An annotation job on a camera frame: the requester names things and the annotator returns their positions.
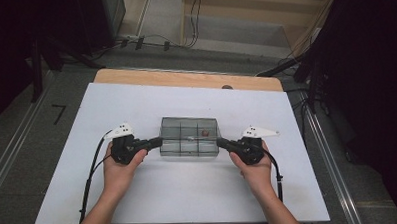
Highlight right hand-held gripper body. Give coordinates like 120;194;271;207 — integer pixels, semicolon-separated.
233;124;282;167

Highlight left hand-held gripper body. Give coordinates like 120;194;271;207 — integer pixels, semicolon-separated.
103;122;151;167

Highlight transparent grey compartment box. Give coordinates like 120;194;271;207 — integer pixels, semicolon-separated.
158;114;222;159

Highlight person's right hand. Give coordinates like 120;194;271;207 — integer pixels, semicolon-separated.
229;140;273;195

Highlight person's left hand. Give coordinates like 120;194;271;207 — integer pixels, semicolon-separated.
102;142;149;196

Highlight white board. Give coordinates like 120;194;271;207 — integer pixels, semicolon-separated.
29;75;331;224

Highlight wooden table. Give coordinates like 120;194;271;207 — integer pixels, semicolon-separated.
93;62;284;100

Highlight black stand legs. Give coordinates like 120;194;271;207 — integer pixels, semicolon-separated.
26;29;108;104

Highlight grey cabinet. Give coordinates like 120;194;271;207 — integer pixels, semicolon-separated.
102;0;128;38

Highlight black curtain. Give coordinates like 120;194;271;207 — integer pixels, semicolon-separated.
0;0;118;128
296;0;397;224

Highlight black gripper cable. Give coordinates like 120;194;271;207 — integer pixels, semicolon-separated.
75;129;116;224
262;148;285;204

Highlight black floor cable with plugs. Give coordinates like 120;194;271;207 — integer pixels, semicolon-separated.
115;32;185;55

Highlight black hanging cable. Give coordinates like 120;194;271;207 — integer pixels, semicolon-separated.
182;0;205;49

